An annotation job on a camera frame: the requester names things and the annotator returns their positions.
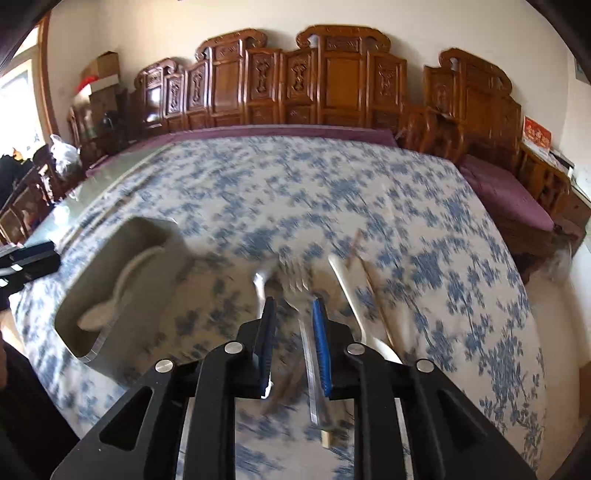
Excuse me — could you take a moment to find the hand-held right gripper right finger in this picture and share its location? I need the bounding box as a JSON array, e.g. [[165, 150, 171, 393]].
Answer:
[[311, 298, 539, 480]]

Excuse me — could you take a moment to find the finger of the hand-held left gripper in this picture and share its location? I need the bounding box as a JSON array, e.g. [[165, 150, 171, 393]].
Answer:
[[0, 254, 61, 291], [0, 241, 56, 268]]

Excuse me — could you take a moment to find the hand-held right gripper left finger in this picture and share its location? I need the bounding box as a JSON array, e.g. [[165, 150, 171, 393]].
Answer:
[[51, 298, 278, 480]]

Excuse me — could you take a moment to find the metal fork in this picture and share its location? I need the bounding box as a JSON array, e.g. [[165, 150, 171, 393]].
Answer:
[[276, 257, 326, 428]]

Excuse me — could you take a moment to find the white plastic spoon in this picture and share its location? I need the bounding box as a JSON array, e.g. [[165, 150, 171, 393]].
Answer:
[[327, 254, 403, 365]]

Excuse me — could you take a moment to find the grey rectangular tray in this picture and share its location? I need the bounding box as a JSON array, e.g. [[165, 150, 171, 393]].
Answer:
[[54, 217, 191, 366]]

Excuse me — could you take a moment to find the metal spoon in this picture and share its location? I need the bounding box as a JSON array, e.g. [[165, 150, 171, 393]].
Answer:
[[253, 271, 274, 305]]

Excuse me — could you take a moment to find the white ceramic spoon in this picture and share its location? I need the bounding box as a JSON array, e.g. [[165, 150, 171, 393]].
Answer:
[[76, 247, 165, 330]]

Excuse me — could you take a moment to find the dark wooden chair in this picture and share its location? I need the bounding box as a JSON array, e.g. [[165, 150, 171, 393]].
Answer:
[[0, 154, 63, 243]]

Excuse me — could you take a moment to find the wooden chopstick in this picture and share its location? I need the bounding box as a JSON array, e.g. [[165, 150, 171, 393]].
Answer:
[[360, 258, 398, 352], [344, 228, 365, 269]]

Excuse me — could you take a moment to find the white plastic bag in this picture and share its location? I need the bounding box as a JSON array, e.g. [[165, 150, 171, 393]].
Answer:
[[48, 134, 83, 178]]

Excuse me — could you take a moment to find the blue floral tablecloth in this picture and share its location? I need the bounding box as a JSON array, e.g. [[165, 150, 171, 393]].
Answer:
[[9, 136, 548, 480]]

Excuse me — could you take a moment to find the window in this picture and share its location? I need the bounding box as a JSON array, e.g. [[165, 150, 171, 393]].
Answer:
[[0, 44, 52, 155]]

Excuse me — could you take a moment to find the person's dark clothing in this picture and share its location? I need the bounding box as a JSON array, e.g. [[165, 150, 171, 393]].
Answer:
[[0, 342, 80, 480]]

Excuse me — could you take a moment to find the cardboard box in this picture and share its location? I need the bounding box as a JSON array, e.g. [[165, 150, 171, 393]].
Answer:
[[79, 51, 122, 112]]

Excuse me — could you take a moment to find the long purple sofa cushion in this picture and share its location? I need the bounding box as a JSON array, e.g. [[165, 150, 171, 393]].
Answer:
[[85, 124, 399, 178]]

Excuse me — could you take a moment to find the round-backed wooden chair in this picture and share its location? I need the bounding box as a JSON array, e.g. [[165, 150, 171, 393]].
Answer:
[[398, 106, 468, 166]]

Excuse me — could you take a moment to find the purple seat cushion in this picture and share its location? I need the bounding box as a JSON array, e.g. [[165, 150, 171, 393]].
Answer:
[[459, 154, 556, 232]]

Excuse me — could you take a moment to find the carved wooden armchair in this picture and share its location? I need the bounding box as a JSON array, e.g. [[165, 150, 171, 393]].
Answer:
[[422, 48, 580, 259]]

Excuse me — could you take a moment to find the red card box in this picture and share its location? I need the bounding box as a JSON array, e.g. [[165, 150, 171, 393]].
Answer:
[[522, 115, 553, 149]]

